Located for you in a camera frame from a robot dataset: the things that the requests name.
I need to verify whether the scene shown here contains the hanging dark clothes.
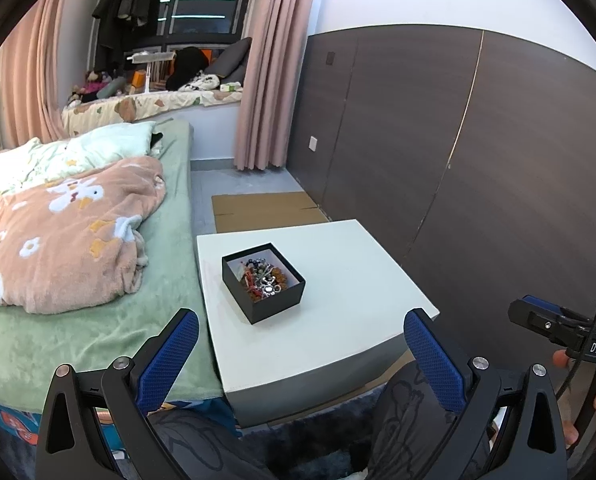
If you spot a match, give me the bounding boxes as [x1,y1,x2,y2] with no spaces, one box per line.
[92,0,156,68]

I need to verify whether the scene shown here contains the person's right leg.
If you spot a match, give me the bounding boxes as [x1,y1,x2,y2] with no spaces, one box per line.
[365,360,503,480]

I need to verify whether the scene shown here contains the black cushion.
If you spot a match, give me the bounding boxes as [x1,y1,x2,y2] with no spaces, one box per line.
[167,46,209,92]

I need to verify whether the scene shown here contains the pink curtain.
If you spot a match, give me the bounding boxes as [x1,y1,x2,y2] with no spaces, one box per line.
[0,0,75,147]
[234,0,325,172]

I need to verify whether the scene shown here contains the pink flower blanket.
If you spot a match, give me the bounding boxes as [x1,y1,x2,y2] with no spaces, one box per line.
[0,156,167,315]

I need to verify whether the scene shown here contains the plush toys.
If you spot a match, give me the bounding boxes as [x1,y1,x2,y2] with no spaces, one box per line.
[68,70,129,103]

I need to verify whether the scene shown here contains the person's leg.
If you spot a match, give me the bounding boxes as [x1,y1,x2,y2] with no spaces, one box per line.
[365,360,503,480]
[148,400,279,480]

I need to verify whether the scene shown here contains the bed with green sheet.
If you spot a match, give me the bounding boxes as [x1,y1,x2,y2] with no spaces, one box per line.
[0,119,229,461]

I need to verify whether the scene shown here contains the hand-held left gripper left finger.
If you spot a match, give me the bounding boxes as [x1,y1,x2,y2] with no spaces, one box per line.
[35,307,200,480]

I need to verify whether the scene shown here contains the pale green quilt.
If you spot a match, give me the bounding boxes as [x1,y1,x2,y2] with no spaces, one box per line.
[0,120,157,206]

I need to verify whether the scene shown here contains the red string bracelet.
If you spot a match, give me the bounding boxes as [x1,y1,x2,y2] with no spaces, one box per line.
[240,267,261,302]

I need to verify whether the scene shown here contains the person's left leg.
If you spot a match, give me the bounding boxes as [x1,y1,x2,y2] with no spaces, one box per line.
[148,400,279,480]

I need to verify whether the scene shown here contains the dark window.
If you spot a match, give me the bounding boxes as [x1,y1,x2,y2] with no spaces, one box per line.
[150,0,259,46]

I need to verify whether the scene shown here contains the white low table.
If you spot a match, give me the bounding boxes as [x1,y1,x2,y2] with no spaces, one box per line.
[196,219,441,429]

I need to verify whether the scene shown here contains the floral window seat cover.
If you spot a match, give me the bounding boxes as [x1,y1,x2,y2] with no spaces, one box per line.
[60,87,241,133]

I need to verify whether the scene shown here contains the black jewelry box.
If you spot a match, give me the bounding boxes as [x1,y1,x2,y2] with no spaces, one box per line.
[222,242,306,325]

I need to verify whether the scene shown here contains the brown cardboard sheet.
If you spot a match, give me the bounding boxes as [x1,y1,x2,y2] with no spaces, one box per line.
[212,191,331,233]

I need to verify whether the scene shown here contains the grey pillow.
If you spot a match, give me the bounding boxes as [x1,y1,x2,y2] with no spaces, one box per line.
[209,36,253,83]

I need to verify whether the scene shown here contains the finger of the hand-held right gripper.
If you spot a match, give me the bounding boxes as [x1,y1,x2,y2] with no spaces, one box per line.
[508,295,596,347]

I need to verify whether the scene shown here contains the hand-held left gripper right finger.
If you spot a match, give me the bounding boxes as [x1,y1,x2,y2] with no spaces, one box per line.
[404,308,569,480]

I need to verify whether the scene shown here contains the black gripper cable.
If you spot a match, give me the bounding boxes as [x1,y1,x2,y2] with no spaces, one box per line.
[555,240,596,403]

